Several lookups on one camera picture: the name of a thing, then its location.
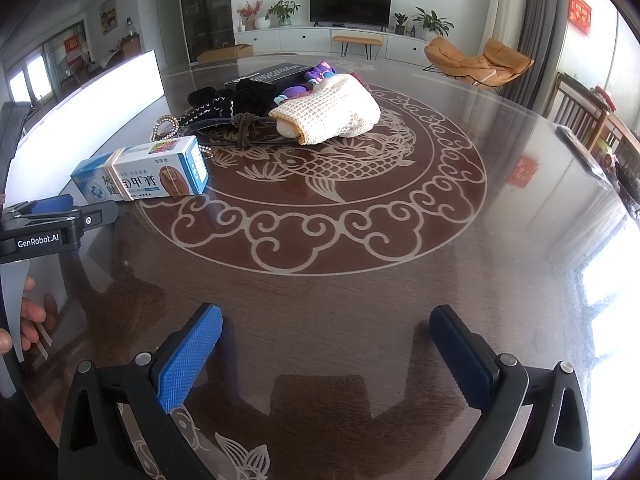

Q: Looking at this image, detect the red flowering plant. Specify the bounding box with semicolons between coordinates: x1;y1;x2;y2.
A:
237;1;263;31

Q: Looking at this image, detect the grey curtain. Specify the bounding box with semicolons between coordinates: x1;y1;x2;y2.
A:
500;0;571;111

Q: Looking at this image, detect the white door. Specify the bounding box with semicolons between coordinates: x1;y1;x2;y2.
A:
152;0;181;61

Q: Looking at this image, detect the cream knitted pouch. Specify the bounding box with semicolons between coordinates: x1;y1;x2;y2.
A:
268;73;382;147

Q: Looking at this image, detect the wooden bench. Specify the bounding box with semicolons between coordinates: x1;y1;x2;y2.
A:
332;35;385;61

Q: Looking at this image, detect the dark glass display cabinet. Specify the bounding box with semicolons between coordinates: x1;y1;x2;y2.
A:
178;0;236;63

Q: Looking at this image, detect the framed wall painting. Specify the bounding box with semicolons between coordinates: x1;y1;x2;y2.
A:
98;0;118;36

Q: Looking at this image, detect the brown knotted headband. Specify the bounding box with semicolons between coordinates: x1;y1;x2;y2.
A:
196;112;281;152

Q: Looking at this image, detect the dark wrapped flat object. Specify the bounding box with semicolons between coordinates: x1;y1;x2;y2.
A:
557;125;617;191

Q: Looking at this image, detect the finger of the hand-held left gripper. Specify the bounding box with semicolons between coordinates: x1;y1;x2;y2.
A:
0;195;77;222
75;200;122;231

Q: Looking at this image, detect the brown patterned glass desktop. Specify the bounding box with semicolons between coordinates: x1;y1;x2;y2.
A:
0;52;640;480

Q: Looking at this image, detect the black flat box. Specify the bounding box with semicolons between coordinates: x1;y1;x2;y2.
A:
223;62;321;92

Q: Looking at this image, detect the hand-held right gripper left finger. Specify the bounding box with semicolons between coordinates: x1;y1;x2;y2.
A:
59;302;223;480

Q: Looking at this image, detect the purple toy figure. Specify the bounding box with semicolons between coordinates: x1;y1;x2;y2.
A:
274;61;337;106

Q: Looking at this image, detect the green potted plant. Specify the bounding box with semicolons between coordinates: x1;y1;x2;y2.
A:
267;0;301;27

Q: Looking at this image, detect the white sheer curtain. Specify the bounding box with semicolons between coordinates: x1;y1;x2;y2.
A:
487;0;530;56

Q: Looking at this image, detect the white and blue medicine box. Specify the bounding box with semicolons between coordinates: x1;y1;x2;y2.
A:
70;135;211;203

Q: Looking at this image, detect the red wall poster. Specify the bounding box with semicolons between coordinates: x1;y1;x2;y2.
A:
567;0;593;36

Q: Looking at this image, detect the white television cabinet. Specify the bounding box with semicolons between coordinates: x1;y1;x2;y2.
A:
234;26;436;63

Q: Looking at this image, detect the dark wooden chair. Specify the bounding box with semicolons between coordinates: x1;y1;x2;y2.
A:
552;72;608;141

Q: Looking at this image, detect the black television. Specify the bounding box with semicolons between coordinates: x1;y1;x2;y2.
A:
309;0;393;28

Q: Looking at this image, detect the black velvet scrunchie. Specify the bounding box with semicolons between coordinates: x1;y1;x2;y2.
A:
187;78;279;123

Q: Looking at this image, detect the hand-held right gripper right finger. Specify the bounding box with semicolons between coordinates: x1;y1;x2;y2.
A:
429;305;593;480

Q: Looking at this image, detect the white storage box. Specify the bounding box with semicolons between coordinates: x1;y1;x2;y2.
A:
4;49;166;196

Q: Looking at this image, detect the orange lounge chair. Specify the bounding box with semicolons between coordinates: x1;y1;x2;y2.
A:
424;36;535;92

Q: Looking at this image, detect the pearl bead bracelet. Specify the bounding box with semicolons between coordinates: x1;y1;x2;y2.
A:
150;114;180;142

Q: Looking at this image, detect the person's left hand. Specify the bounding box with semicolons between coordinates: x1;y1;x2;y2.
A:
0;276;57;357

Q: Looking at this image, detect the cardboard box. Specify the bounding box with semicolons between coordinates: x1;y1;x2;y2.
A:
197;43;254;65

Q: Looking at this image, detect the large leafy potted plant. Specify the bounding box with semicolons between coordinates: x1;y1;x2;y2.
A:
412;6;455;41

